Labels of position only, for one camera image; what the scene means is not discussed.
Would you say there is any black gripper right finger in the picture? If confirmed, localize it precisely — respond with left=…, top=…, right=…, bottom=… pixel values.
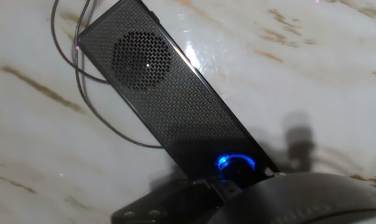
left=263, top=167, right=280, bottom=177

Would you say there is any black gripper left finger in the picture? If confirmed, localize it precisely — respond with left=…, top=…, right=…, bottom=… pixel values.
left=111, top=178, right=242, bottom=224

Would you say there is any blue-lit speaker volume knob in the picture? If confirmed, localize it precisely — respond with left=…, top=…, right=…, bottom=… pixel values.
left=217, top=153, right=257, bottom=182

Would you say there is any black speaker bar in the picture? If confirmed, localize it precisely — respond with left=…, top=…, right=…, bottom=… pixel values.
left=77, top=0, right=280, bottom=187

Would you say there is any thin black speaker cable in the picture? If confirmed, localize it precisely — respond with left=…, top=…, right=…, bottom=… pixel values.
left=50, top=0, right=163, bottom=149

